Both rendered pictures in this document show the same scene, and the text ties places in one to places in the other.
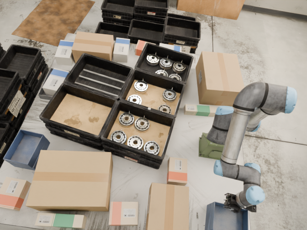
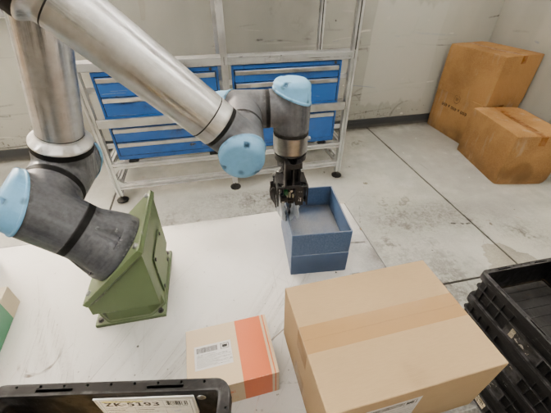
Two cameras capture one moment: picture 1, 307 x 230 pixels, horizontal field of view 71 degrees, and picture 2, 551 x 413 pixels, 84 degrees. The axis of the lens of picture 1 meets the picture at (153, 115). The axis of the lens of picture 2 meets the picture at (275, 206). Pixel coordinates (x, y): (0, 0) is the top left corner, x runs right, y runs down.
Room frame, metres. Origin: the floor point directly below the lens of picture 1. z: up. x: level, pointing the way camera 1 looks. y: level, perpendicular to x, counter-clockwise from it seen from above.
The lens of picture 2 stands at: (0.41, 0.07, 1.34)
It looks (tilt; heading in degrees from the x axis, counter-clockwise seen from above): 38 degrees down; 261
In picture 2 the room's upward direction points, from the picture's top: straight up
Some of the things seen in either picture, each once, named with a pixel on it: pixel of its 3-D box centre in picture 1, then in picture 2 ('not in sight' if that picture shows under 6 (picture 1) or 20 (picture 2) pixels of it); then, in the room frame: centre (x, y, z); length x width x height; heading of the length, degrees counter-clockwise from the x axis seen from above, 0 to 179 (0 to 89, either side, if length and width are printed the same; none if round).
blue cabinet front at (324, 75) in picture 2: not in sight; (287, 106); (0.00, -1.96, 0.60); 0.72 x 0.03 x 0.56; 3
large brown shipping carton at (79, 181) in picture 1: (75, 181); not in sight; (0.25, 0.37, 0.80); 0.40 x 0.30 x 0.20; 100
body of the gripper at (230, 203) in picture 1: (235, 201); (289, 176); (0.28, -0.52, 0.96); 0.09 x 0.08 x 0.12; 88
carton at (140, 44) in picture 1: (145, 49); not in sight; (1.50, 0.19, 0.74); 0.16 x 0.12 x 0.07; 87
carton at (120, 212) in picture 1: (124, 213); not in sight; (0.14, 0.05, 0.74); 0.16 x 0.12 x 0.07; 101
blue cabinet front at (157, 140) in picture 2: not in sight; (166, 115); (0.79, -1.92, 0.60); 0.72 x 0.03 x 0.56; 3
